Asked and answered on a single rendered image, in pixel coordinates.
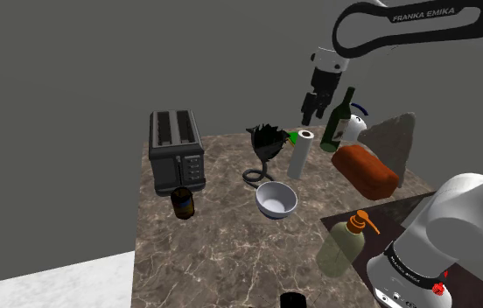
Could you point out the black two-slot toaster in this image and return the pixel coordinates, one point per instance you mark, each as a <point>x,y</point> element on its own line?
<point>176,153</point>

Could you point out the brown glass jar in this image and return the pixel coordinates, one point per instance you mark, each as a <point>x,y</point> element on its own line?
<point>182,203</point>

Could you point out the brown bread loaf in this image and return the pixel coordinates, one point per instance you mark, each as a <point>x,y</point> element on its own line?
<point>364,171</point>

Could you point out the green wine bottle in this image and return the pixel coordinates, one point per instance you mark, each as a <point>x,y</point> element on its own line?
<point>336,126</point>

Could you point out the grey wedge-shaped stone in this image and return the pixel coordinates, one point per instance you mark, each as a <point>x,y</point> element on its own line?
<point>391,143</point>

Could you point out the black round object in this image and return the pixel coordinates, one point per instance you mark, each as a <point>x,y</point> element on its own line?
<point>292,300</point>

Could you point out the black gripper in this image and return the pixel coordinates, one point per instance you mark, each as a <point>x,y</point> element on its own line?
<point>325,82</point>

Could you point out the white paper towel roll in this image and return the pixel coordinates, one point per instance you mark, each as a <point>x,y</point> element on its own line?
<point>300,155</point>

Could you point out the green soap dispenser orange pump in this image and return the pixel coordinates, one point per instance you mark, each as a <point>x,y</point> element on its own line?
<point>341,247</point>

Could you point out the black spiky plant holder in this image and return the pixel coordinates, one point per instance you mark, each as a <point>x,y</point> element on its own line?
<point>267,147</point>

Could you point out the white bowl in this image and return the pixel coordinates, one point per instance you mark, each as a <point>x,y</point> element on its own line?
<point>276,199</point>

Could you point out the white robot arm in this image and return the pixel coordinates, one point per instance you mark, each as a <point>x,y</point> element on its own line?
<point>446,221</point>

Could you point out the small green object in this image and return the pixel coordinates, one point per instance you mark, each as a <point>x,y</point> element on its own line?
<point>293,137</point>

